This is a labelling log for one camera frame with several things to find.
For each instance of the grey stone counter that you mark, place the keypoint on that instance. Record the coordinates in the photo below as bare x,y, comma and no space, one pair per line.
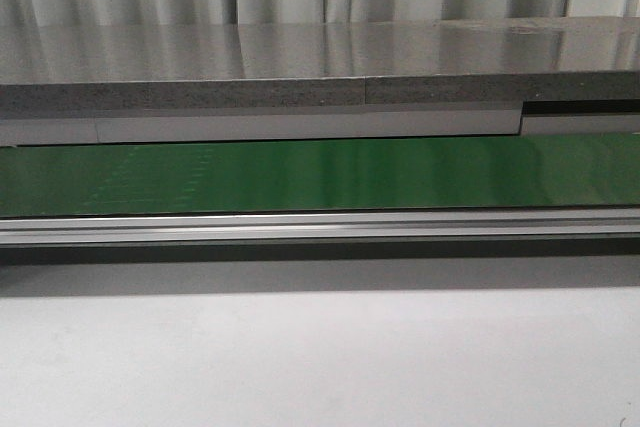
140,84

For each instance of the green conveyor belt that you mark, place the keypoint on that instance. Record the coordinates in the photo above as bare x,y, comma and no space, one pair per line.
446,196

